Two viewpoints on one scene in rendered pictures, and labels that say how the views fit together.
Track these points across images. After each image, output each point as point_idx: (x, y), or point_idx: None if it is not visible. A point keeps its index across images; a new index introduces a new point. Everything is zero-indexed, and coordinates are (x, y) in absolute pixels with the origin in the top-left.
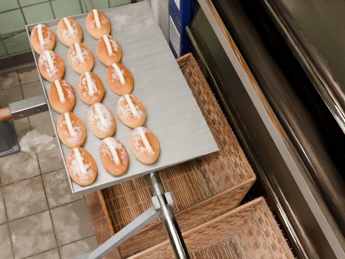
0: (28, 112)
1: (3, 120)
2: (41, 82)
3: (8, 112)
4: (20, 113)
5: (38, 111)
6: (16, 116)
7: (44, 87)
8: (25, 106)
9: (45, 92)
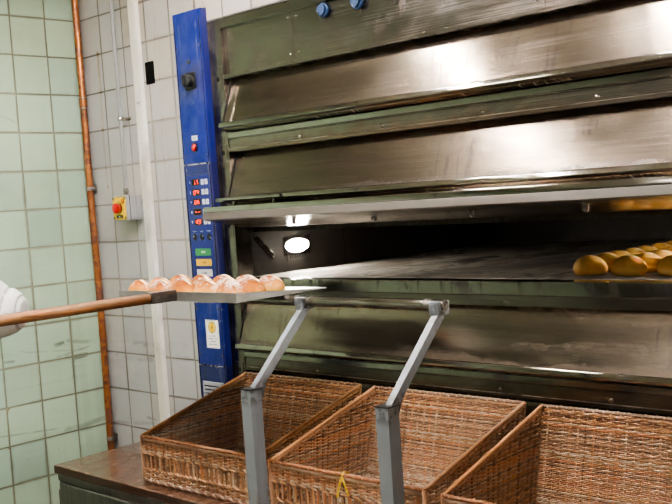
0: (163, 297)
1: (144, 301)
2: None
3: (148, 294)
4: (157, 295)
5: (169, 298)
6: (154, 299)
7: None
8: (160, 291)
9: None
